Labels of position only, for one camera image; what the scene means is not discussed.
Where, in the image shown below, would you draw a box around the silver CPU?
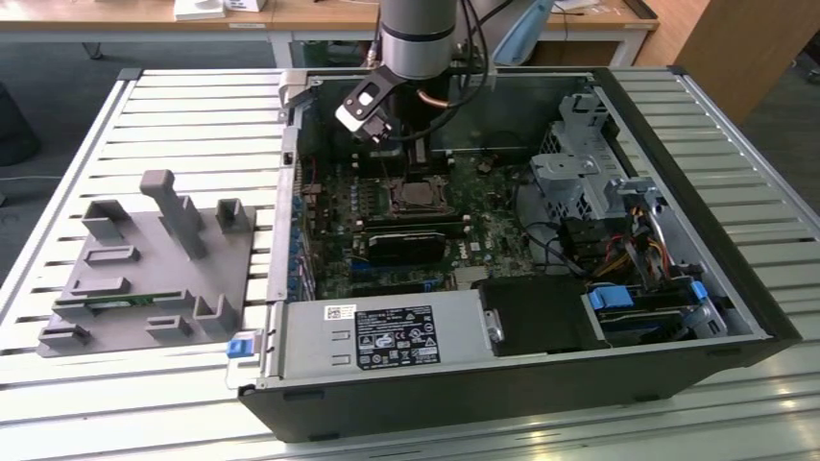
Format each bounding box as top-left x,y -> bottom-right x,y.
397,182 -> 442,206

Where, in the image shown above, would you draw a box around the metal socket cover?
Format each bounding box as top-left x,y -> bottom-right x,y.
382,177 -> 453,215

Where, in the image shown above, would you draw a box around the black RAM slot bank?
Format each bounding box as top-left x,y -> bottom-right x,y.
354,149 -> 453,178
361,216 -> 468,239

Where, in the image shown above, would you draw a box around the metal drive cage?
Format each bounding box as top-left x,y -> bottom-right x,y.
528,93 -> 668,227

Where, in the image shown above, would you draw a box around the graphics card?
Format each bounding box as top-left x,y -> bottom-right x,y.
354,230 -> 446,265

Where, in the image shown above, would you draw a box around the green motherboard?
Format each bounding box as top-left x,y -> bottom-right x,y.
290,153 -> 533,302

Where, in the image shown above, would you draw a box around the silver chipset heatsink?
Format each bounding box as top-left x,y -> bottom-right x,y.
452,267 -> 486,290

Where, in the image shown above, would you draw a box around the white papers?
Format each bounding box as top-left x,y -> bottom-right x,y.
550,0 -> 626,15

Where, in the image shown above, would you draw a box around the black plastic shroud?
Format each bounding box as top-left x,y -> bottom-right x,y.
476,277 -> 606,357

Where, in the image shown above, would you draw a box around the blue disk carrier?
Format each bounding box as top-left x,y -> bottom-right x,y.
582,282 -> 710,348

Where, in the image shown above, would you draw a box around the silver power supply unit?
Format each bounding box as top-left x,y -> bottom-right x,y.
258,290 -> 498,388

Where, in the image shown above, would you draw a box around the wooden cabinet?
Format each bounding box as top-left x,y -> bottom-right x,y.
633,0 -> 820,127

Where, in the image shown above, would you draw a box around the grey parts rack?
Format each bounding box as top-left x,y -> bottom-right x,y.
36,168 -> 258,359

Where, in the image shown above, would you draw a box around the wooden desk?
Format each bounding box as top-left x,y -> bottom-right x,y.
0,0 -> 661,68

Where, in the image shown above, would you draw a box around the black PC case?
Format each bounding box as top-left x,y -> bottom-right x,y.
236,65 -> 804,444

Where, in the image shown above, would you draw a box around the green RAM stick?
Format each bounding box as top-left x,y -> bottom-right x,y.
85,293 -> 184,308

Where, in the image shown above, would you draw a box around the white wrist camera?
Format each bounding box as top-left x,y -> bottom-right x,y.
336,66 -> 404,145

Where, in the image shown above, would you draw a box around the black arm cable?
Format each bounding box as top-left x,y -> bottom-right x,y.
389,0 -> 498,143

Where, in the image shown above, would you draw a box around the black cable bundle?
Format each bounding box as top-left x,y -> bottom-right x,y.
521,215 -> 609,279

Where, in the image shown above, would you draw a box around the coloured wire bundle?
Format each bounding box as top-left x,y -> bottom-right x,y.
601,205 -> 678,292

